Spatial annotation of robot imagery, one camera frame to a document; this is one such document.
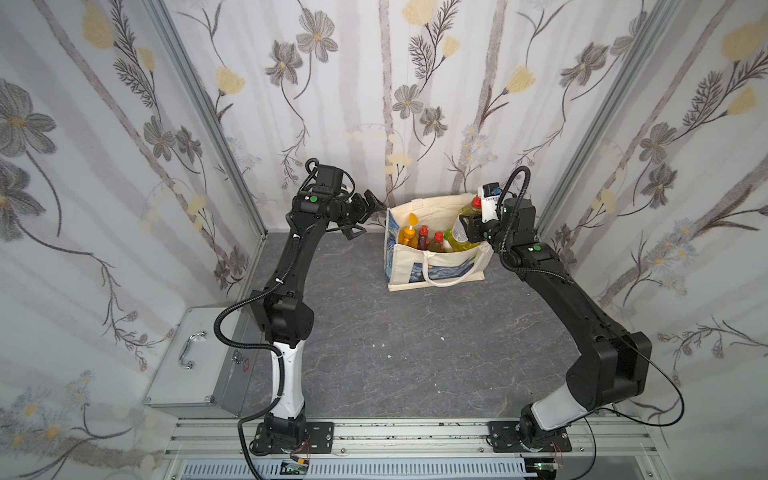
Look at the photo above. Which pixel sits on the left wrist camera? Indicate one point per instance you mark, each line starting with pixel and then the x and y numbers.
pixel 327 180

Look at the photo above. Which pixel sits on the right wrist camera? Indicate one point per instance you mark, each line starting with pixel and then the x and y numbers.
pixel 489 195

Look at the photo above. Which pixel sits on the orange dish soap bottle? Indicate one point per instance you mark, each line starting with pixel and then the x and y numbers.
pixel 408 236

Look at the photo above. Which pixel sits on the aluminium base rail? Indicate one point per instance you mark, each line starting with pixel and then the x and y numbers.
pixel 467 448

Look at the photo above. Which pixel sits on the white green-capped soap bottle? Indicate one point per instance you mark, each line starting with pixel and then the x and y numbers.
pixel 447 246

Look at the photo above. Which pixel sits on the green red-capped dish soap bottle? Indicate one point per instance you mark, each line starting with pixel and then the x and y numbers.
pixel 436 244

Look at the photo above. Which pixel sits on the grey metal box with handle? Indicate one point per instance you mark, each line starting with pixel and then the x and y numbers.
pixel 201 377

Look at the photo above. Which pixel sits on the cream canvas starry-night shopping bag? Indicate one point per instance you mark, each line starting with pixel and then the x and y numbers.
pixel 409 268

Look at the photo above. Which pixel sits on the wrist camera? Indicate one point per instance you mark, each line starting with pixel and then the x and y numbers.
pixel 489 195
pixel 327 180

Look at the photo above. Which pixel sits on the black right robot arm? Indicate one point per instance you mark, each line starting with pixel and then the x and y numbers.
pixel 613 363

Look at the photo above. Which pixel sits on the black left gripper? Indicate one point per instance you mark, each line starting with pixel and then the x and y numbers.
pixel 358 210

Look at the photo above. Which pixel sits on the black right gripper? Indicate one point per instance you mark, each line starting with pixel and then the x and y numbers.
pixel 480 227

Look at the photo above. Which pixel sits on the yellow-green red-capped bottle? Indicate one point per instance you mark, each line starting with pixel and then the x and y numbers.
pixel 457 236

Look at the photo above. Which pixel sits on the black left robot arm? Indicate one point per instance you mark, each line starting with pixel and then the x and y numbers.
pixel 286 321

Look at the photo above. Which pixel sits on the red dish soap bottle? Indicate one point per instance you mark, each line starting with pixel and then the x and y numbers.
pixel 423 238

